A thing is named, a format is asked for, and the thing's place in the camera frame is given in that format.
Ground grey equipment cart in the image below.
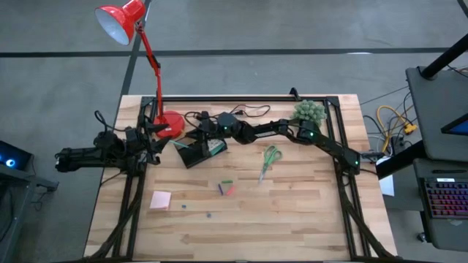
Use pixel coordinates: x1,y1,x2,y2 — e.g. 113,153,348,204
0,164,59,256

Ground white paper sheet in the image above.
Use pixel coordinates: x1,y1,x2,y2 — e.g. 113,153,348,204
378,156,396,197

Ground black mesh desk organizer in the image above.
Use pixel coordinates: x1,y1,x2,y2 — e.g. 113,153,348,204
176,137,228,169

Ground backlit keyboard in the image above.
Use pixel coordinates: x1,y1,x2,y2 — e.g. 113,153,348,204
423,178,468,220

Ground computer with blue light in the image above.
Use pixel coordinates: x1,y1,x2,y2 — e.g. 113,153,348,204
0,140,33,172

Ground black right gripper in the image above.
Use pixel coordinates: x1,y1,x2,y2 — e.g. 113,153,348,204
186,111,222,153

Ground dark grey side table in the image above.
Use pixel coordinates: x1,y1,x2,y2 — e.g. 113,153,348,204
404,65,468,164
412,159,468,253

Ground pink sticky note pad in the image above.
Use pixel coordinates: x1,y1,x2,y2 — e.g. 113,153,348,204
149,190,173,211

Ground green-handled scissors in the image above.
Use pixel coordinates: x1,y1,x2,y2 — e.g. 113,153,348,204
257,145,284,184

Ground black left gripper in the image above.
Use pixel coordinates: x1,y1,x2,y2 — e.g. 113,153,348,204
126,123,171,164

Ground black pole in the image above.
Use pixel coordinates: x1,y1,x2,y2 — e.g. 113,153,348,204
420,32,468,80

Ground black aluminium table frame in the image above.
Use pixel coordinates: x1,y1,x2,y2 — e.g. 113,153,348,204
83,95,401,263

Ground yellow cable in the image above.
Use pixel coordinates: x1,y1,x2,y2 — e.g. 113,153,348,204
376,104,418,154

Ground green plant in patterned pot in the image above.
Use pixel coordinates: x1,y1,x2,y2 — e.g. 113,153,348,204
290,99,328,128

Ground black cable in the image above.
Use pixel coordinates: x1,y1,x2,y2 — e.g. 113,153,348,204
184,104,272,129

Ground blue lit screen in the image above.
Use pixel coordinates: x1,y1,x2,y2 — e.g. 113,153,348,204
440,113,468,137

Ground red desk lamp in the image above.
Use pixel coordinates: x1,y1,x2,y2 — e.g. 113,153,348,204
94,0,186,140

